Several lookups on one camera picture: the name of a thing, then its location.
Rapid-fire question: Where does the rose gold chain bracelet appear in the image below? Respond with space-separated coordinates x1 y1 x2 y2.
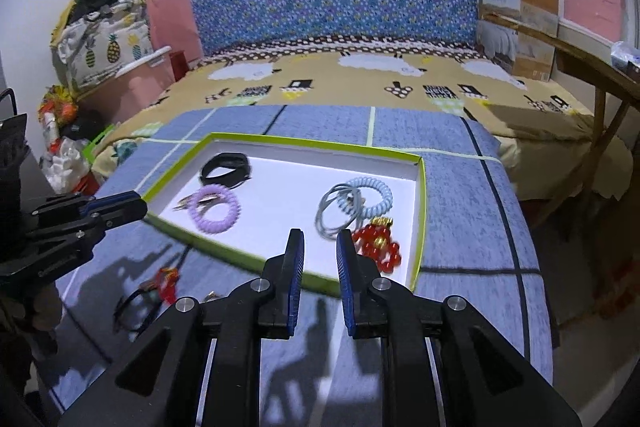
172 192 222 212

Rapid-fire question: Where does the red bead bracelet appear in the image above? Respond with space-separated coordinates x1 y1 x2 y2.
350 215 404 275

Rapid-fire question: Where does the purple spiral hair tie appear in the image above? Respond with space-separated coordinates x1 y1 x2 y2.
188 183 242 235

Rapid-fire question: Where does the grey elastic hair tie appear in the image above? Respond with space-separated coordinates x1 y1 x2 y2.
314 184 371 242

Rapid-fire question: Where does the black fitness band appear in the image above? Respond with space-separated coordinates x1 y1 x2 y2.
200 153 252 188

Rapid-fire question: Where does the green jewelry box tray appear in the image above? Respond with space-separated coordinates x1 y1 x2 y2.
144 133 426 296

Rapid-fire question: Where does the colourful clutter pile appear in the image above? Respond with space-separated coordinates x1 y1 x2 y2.
37 86 115 195

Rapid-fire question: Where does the pink storage bin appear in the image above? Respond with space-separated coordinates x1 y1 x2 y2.
77 46 175 124

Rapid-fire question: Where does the black cord teal bead bracelet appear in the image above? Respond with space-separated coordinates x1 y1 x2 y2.
112 286 164 334

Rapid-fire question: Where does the pineapple print bag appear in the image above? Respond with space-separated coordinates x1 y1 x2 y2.
50 0 154 95

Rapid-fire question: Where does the tan sheep print bedsheet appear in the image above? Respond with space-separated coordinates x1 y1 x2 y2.
91 33 629 203

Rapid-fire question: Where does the red woven cord bracelet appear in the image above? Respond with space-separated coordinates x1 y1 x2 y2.
150 267 181 306

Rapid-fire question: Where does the wooden side table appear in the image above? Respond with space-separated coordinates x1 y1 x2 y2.
482 11 640 323

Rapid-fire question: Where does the cardboard duvet box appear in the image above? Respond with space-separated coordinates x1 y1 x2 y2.
476 0 560 81

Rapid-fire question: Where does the light blue spiral hair tie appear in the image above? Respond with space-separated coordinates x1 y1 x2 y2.
336 175 394 220

